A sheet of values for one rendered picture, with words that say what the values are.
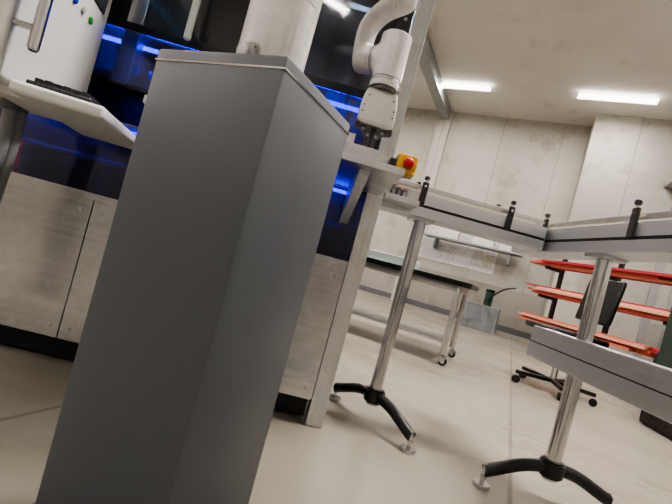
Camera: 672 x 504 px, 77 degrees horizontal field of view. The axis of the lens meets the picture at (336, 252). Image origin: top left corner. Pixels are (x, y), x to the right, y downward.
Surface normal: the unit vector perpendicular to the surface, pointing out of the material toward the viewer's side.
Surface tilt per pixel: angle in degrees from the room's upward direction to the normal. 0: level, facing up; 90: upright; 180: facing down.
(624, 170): 90
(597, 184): 90
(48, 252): 90
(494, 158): 90
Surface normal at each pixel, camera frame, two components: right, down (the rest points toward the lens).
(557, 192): -0.38, -0.11
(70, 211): 0.07, 0.00
